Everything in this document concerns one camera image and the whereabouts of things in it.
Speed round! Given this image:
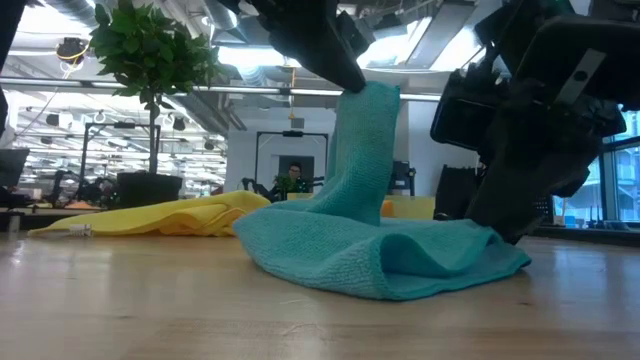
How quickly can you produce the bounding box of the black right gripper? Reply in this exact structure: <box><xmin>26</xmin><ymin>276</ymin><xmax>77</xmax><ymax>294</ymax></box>
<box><xmin>464</xmin><ymin>13</ymin><xmax>640</xmax><ymax>245</ymax></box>

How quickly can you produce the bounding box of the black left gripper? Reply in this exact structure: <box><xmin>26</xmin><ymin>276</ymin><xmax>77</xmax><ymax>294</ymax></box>
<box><xmin>249</xmin><ymin>0</ymin><xmax>368</xmax><ymax>94</ymax></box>

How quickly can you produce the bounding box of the teal microfiber towel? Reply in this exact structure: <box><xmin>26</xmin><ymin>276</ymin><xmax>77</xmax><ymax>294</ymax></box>
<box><xmin>232</xmin><ymin>81</ymin><xmax>532</xmax><ymax>302</ymax></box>

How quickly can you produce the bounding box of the yellow microfiber towel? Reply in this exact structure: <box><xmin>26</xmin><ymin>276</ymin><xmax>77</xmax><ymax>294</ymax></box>
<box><xmin>27</xmin><ymin>189</ymin><xmax>272</xmax><ymax>238</ymax></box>

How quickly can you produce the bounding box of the black office chair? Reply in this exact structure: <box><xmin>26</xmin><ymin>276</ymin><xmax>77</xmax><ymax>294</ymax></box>
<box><xmin>433</xmin><ymin>164</ymin><xmax>484</xmax><ymax>221</ymax></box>

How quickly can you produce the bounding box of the yellow translucent plastic bin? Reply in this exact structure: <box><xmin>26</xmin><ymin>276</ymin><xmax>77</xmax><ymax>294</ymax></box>
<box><xmin>286</xmin><ymin>192</ymin><xmax>437</xmax><ymax>222</ymax></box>

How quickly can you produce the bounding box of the person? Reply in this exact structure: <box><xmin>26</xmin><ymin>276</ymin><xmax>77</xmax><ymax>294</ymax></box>
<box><xmin>272</xmin><ymin>160</ymin><xmax>322</xmax><ymax>201</ymax></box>

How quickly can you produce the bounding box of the black background equipment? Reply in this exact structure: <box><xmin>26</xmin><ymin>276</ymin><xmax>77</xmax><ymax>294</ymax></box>
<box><xmin>388</xmin><ymin>159</ymin><xmax>417</xmax><ymax>197</ymax></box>

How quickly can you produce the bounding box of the small green desk plant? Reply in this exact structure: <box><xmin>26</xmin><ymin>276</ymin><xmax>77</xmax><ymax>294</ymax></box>
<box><xmin>271</xmin><ymin>173</ymin><xmax>301</xmax><ymax>200</ymax></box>

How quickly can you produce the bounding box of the green artificial plant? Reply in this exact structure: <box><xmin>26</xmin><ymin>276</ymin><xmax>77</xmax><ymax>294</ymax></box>
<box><xmin>88</xmin><ymin>0</ymin><xmax>227</xmax><ymax>176</ymax></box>

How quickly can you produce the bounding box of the dark computer monitor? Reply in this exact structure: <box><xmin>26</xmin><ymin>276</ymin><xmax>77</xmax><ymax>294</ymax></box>
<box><xmin>0</xmin><ymin>148</ymin><xmax>31</xmax><ymax>189</ymax></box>

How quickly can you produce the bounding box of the black background station frame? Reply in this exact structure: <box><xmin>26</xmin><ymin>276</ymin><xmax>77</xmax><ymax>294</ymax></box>
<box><xmin>79</xmin><ymin>121</ymin><xmax>163</xmax><ymax>201</ymax></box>
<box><xmin>253</xmin><ymin>130</ymin><xmax>330</xmax><ymax>194</ymax></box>

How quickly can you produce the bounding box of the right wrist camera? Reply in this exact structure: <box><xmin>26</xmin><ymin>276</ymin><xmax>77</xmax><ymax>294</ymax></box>
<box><xmin>430</xmin><ymin>69</ymin><xmax>507</xmax><ymax>152</ymax></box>

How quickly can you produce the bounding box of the black ceiling dome camera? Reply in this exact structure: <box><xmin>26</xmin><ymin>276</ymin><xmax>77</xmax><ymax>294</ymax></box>
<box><xmin>54</xmin><ymin>36</ymin><xmax>91</xmax><ymax>66</ymax></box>

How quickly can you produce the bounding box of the black aluminium rig frame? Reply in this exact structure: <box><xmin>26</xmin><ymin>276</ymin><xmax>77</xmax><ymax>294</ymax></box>
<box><xmin>0</xmin><ymin>206</ymin><xmax>640</xmax><ymax>247</ymax></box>

